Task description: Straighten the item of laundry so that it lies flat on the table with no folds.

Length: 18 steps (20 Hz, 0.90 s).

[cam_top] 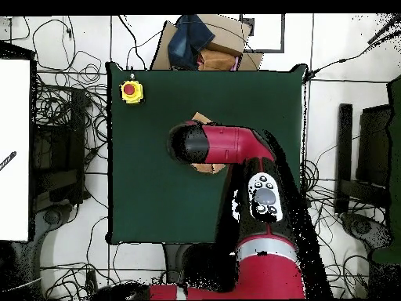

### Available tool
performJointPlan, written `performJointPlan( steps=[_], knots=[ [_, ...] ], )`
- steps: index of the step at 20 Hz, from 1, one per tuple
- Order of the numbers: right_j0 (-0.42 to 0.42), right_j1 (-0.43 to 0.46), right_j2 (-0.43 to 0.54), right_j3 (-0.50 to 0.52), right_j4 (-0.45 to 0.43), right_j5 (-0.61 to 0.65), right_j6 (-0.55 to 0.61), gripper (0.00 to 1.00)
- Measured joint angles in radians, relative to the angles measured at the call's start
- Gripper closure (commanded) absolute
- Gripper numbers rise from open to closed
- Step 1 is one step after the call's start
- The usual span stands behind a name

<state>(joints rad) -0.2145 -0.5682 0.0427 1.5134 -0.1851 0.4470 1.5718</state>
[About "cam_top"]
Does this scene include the yellow emergency stop button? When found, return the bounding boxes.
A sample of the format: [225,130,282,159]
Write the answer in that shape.
[119,73,145,105]

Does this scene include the white board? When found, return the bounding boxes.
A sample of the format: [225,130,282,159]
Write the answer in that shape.
[0,59,31,242]

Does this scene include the brown cardboard box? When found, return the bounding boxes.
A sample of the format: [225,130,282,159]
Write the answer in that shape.
[150,13,264,71]

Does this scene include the dark green table cloth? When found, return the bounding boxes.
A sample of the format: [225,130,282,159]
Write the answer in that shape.
[105,61,308,245]

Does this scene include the orange-brown folded cloth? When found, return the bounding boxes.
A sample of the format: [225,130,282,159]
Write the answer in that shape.
[197,48,237,71]

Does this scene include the black striped rod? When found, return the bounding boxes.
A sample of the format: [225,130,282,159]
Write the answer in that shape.
[0,150,17,172]

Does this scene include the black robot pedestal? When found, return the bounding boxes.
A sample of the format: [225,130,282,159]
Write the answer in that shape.
[162,243,233,300]

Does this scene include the black stand frame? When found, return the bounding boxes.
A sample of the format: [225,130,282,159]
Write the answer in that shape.
[356,104,392,189]

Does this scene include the black equipment rack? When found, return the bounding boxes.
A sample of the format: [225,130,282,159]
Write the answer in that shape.
[31,87,87,214]

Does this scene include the dark grey stand base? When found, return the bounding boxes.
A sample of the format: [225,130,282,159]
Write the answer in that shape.
[9,203,76,299]
[341,212,392,252]

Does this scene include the black cable bundle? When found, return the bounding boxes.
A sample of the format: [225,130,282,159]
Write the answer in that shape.
[300,159,386,227]
[32,63,109,158]

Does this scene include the black floor bar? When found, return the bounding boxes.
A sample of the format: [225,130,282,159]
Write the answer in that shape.
[334,103,353,216]

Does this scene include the blue denim jeans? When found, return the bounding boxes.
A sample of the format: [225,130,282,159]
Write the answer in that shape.
[167,14,216,71]

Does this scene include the black square frame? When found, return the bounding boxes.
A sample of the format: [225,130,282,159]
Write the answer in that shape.
[239,13,286,53]

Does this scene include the tan terry towel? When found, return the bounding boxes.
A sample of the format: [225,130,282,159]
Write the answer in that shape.
[190,111,227,174]

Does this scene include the black emergency stop cable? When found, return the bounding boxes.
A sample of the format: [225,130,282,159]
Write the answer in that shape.
[117,14,148,71]

